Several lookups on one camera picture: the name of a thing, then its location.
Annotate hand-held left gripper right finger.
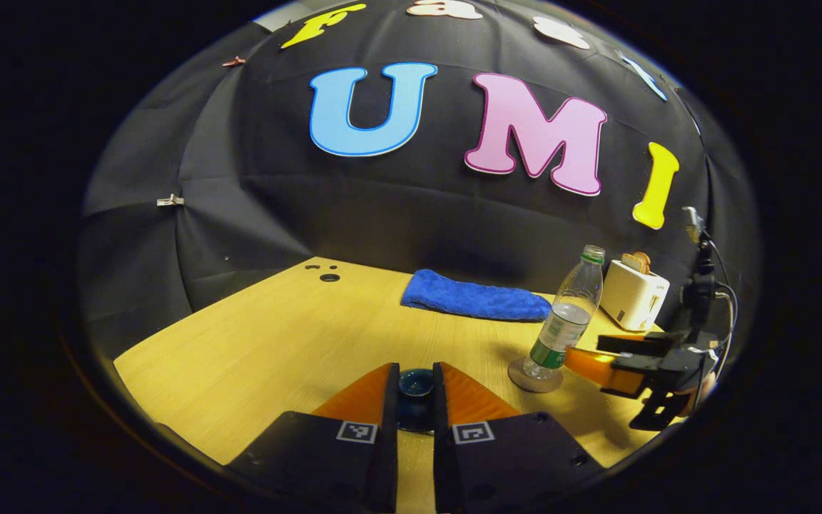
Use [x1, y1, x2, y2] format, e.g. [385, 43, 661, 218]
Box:
[432, 361, 606, 514]

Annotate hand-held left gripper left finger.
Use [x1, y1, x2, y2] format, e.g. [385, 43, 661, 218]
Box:
[225, 362, 401, 514]

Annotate clear plastic water bottle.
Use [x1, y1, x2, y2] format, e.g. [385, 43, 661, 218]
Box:
[523, 244, 607, 381]

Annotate round brown coaster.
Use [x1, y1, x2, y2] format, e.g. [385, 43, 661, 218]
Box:
[507, 356, 564, 394]

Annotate white toaster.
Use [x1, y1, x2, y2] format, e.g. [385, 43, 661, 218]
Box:
[600, 258, 671, 333]

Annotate blue towel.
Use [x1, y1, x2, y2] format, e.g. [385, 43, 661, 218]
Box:
[401, 268, 553, 323]

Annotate black backdrop cloth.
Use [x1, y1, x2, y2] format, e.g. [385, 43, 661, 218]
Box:
[79, 0, 761, 358]

